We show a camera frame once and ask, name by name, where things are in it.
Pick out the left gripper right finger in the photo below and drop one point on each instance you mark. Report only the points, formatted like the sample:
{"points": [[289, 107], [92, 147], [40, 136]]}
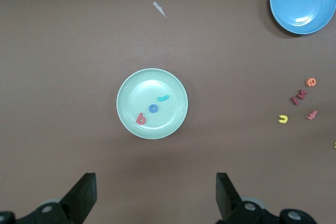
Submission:
{"points": [[231, 203]]}

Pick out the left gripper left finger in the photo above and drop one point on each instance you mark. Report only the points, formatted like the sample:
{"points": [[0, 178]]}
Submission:
{"points": [[78, 203]]}

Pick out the pink foam letter b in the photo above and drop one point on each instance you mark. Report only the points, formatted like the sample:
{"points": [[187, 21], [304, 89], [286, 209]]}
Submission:
{"points": [[139, 120]]}

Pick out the blue foam letter o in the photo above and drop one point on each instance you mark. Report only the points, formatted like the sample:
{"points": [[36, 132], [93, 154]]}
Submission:
{"points": [[150, 108]]}

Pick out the teal foam letter r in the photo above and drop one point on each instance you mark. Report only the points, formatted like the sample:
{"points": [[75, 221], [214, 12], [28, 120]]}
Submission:
{"points": [[162, 99]]}

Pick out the yellow foam letter u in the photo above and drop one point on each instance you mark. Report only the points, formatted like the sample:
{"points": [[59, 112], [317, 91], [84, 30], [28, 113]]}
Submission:
{"points": [[282, 121]]}

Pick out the pink foam letter f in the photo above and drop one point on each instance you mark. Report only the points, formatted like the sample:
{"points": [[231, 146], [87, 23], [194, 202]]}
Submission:
{"points": [[312, 115]]}

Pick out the dark red foam letter i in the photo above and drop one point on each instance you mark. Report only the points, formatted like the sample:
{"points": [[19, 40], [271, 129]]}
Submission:
{"points": [[294, 101]]}

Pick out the brown table cover sheet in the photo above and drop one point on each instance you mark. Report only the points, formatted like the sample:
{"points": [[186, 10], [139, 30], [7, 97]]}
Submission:
{"points": [[78, 77]]}

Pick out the light green plate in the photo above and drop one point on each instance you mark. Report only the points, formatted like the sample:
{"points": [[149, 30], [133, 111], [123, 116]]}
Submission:
{"points": [[136, 90]]}

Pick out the dark red foam letter k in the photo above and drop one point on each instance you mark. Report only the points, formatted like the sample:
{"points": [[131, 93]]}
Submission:
{"points": [[301, 94]]}

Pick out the orange foam letter e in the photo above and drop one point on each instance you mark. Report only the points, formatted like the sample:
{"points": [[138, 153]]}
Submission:
{"points": [[307, 83]]}

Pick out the white paper scrap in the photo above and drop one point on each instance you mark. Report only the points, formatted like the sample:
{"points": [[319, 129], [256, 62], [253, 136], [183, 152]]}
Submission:
{"points": [[159, 9]]}

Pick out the blue plate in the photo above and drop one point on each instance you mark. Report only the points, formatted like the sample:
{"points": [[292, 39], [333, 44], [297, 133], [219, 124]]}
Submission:
{"points": [[302, 1]]}

